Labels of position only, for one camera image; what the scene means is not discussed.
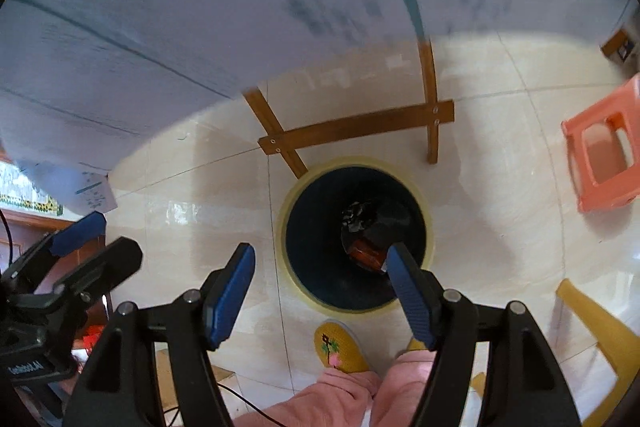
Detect yellow plastic chair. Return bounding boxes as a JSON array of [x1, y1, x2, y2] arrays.
[[556, 278, 640, 427]]

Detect wooden table frame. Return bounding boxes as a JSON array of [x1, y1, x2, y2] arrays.
[[243, 41, 456, 180]]

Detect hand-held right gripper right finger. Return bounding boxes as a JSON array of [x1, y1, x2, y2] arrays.
[[385, 243, 583, 427]]

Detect black crumpled wrapper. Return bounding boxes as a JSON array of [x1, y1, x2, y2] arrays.
[[341, 201, 381, 234]]

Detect pink plastic stool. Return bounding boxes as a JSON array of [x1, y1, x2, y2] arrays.
[[561, 74, 640, 214]]

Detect yellow rimmed trash bin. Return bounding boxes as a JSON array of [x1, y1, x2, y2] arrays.
[[276, 157, 435, 314]]

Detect table with leaf tablecloth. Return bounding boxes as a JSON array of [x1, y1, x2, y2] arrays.
[[0, 0, 638, 218]]

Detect colourful toy pile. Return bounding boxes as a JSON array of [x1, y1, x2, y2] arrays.
[[75, 327, 108, 354]]

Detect thin black cable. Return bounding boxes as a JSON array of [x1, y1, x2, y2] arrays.
[[160, 382, 288, 427]]

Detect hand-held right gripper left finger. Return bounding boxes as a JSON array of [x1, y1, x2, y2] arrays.
[[62, 243, 257, 427]]

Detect brown wooden door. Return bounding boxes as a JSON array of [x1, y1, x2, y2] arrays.
[[0, 206, 108, 273]]

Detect children's wall poster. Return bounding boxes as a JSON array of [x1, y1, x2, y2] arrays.
[[0, 159, 63, 215]]

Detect red snack wrapper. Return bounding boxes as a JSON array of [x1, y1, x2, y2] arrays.
[[347, 241, 392, 276]]

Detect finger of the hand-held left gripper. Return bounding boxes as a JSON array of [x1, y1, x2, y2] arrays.
[[0, 211, 107, 293], [52, 236, 144, 303]]

